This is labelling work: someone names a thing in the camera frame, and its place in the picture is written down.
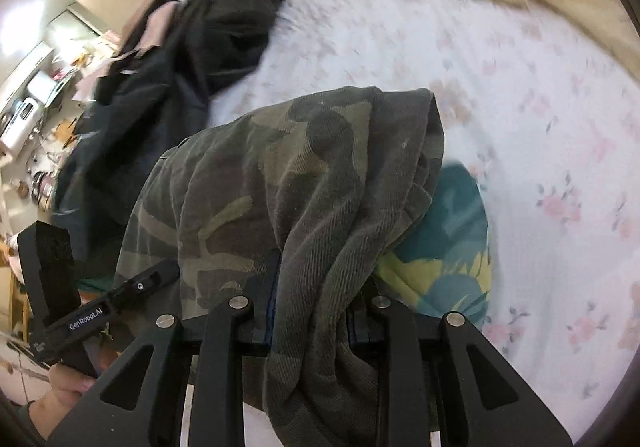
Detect white appliance on shelf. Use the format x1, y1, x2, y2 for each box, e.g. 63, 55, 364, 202
1, 97, 43, 158

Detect cluttered wooden shelf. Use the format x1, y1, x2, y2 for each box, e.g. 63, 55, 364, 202
1, 7, 116, 331

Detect green yellow folded garment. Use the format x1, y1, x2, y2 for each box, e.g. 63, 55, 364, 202
374, 162, 492, 327

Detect camouflage green pants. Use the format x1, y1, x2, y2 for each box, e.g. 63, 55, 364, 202
116, 87, 444, 446

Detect person's left hand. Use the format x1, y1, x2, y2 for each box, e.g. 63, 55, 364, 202
28, 363, 96, 441

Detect black clothing pile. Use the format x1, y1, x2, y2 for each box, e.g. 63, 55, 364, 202
52, 0, 284, 259

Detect white floral bed sheet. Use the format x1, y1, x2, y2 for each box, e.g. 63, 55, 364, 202
209, 0, 639, 439

